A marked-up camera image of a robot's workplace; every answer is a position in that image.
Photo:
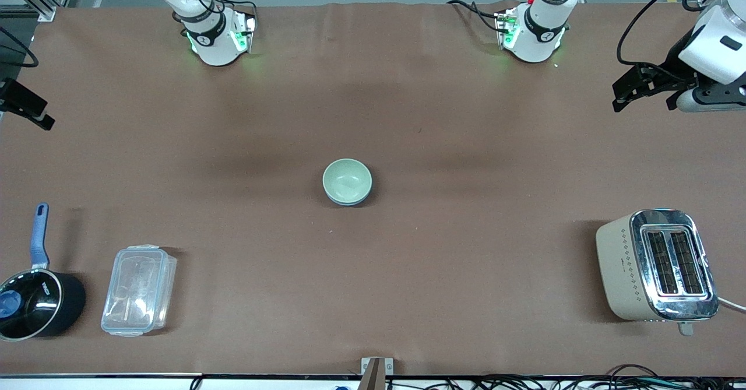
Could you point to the beige and chrome toaster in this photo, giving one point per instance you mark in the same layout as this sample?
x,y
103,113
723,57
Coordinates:
x,y
620,267

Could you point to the clear plastic food container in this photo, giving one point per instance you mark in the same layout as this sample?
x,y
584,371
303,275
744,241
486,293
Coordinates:
x,y
139,291

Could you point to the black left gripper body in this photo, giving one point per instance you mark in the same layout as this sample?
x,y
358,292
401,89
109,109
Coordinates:
x,y
674,67

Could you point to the green bowl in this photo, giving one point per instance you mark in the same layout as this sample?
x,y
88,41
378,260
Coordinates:
x,y
347,180

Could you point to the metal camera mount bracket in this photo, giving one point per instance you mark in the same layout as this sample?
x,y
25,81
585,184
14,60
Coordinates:
x,y
376,375

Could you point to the brown table cloth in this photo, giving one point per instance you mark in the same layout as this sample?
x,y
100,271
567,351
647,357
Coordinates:
x,y
373,116

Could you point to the blue bowl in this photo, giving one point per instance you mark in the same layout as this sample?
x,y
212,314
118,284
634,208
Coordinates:
x,y
349,203

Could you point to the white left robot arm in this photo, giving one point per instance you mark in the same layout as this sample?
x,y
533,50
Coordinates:
x,y
539,34

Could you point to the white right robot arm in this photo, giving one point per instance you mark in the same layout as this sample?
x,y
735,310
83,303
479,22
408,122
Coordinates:
x,y
213,43

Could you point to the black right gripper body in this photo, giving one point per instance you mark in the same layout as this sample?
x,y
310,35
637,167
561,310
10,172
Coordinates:
x,y
13,97

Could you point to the glass lid with blue knob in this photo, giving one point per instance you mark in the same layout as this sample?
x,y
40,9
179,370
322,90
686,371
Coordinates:
x,y
41,304

